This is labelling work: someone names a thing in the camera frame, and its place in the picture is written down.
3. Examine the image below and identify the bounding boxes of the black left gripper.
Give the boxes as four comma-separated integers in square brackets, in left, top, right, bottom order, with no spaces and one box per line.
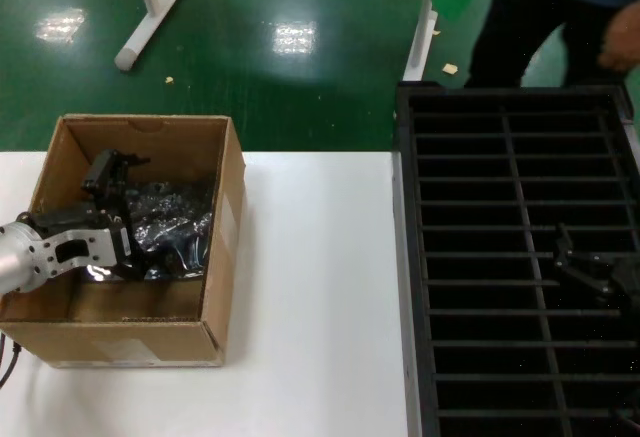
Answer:
[30,149,151,238]

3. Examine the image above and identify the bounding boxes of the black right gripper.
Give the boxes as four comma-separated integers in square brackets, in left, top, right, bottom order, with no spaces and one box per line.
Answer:
[553,222,640,303]

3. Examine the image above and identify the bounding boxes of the shiny antistatic bag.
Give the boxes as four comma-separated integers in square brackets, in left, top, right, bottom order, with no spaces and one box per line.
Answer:
[84,179,216,283]

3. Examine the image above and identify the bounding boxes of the brown cardboard box white label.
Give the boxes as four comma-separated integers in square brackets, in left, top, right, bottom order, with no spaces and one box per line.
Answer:
[0,112,247,371]

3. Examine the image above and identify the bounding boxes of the black slotted plastic container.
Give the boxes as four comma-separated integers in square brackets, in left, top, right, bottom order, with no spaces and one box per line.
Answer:
[393,80,640,437]

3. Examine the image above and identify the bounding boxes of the person blue shirt black trousers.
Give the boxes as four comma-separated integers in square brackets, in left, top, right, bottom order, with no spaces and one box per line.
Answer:
[463,0,640,89]

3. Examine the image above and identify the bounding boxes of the black left wrist camera module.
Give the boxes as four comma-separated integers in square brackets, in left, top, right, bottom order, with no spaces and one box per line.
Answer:
[105,226,135,264]

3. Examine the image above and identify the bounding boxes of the white table leg frame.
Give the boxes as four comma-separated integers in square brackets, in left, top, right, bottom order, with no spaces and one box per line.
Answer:
[402,0,445,83]
[113,0,195,72]

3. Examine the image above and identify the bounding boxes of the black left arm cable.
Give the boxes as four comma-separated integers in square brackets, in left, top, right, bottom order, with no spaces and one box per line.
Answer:
[0,332,22,391]

